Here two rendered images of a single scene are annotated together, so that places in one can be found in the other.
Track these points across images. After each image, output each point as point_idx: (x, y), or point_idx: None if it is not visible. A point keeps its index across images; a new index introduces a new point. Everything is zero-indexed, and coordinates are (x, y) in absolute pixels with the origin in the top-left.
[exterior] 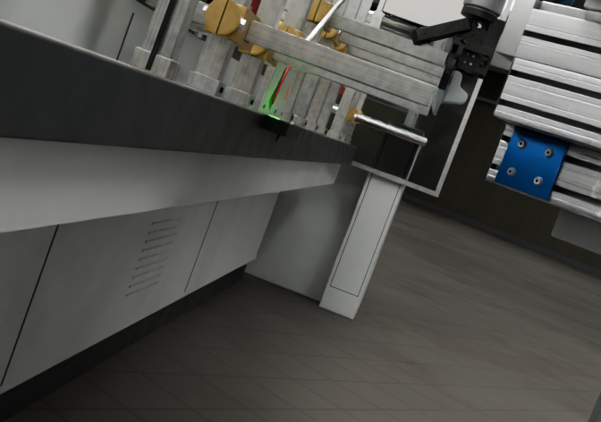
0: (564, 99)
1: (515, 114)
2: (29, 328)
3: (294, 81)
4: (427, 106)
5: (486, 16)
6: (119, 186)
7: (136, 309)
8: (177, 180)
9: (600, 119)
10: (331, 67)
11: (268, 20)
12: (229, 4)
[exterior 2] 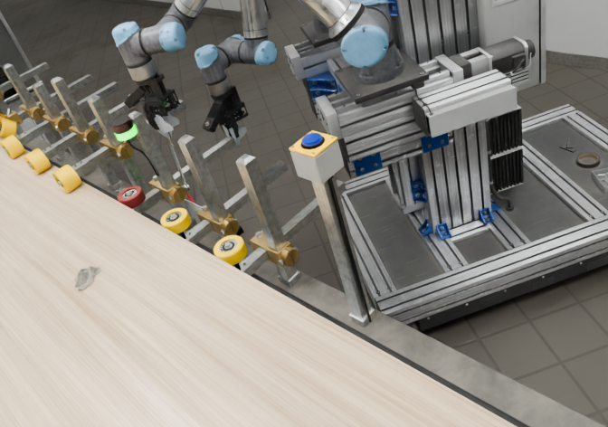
0: (376, 138)
1: (359, 156)
2: None
3: (143, 186)
4: (287, 166)
5: (230, 93)
6: None
7: None
8: None
9: (395, 135)
10: (313, 217)
11: (223, 213)
12: (290, 251)
